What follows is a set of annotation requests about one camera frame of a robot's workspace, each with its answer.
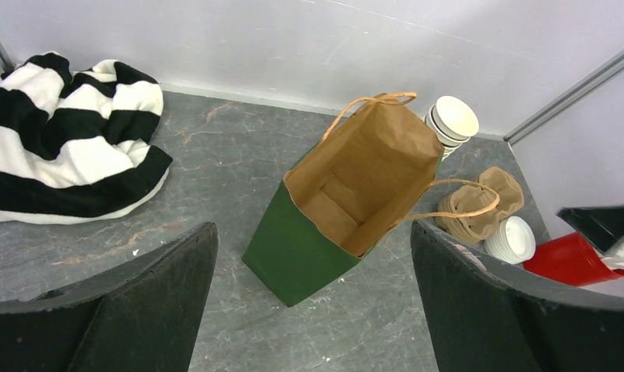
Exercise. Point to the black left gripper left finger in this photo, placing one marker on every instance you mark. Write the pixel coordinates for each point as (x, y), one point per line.
(143, 315)

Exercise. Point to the stack of paper cups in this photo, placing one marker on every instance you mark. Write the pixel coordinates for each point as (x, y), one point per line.
(453, 121)

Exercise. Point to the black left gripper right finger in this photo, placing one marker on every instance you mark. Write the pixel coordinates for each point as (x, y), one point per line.
(484, 314)

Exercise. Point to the black white striped cloth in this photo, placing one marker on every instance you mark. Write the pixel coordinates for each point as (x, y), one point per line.
(75, 145)

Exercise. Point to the red cup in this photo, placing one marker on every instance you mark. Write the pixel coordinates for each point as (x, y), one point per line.
(571, 260)

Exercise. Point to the brown cardboard cup carrier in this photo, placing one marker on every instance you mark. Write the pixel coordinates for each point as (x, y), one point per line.
(472, 230)

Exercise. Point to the green brown paper bag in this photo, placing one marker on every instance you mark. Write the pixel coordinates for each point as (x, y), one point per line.
(362, 179)

